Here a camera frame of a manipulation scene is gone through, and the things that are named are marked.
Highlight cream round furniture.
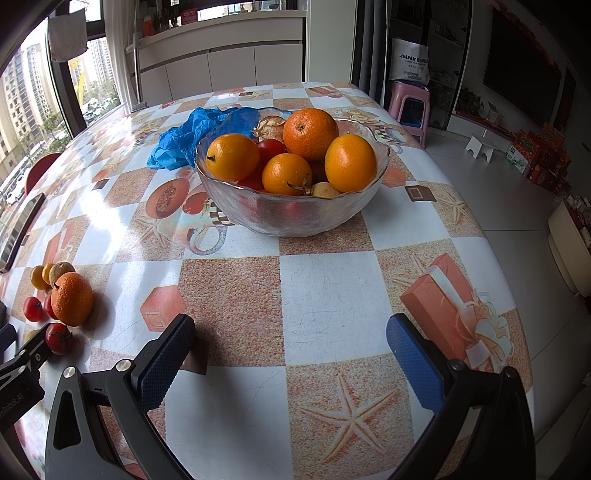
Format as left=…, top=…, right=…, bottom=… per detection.
left=548, top=196, right=591, bottom=296

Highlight dried brown peel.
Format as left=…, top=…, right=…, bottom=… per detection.
left=253, top=115, right=287, bottom=143

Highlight apartment buildings outside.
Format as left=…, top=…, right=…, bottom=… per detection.
left=0, top=37, right=121, bottom=204

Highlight black window frame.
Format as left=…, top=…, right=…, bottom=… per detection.
left=46, top=0, right=139, bottom=139

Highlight pink plastic stool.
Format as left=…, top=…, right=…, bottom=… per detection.
left=387, top=79, right=431, bottom=148

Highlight black wall television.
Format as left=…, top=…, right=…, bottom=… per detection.
left=482, top=9, right=563, bottom=127

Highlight small white step stool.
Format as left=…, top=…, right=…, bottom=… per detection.
left=464, top=133, right=498, bottom=160

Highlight grey hanging towel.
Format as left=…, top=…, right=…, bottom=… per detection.
left=47, top=7, right=88, bottom=63

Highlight orange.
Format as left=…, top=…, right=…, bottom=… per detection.
left=262, top=153, right=313, bottom=196
left=51, top=272, right=94, bottom=328
left=206, top=134, right=260, bottom=182
left=283, top=108, right=339, bottom=161
left=324, top=134, right=378, bottom=193

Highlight grey curtain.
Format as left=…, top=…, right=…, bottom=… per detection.
left=351, top=0, right=391, bottom=104

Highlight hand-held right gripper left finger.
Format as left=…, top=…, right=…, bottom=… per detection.
left=45, top=314, right=197, bottom=480

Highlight potted plant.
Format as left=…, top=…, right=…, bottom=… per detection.
left=457, top=89, right=485, bottom=116

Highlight black smartphone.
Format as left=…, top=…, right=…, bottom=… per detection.
left=0, top=192, right=46, bottom=274

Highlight white shopping bag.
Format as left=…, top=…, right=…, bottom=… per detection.
left=388, top=38, right=431, bottom=85

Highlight white low tv cabinet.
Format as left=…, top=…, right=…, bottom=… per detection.
left=450, top=111, right=515, bottom=141

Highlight glass bowl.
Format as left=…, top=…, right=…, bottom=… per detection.
left=194, top=107, right=391, bottom=238

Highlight dark display shelf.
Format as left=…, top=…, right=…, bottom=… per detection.
left=385, top=0, right=474, bottom=132

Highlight blue plastic bag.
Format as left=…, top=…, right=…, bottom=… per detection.
left=147, top=106, right=293, bottom=171

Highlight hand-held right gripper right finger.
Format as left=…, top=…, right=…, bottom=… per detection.
left=386, top=313, right=536, bottom=480

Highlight white and green box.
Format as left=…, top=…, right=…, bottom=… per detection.
left=506, top=144, right=529, bottom=174

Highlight small yellow-green fruit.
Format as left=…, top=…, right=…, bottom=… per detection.
left=49, top=261, right=76, bottom=283

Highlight stack of red gift boxes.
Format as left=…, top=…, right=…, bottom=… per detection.
left=505, top=122, right=573, bottom=195

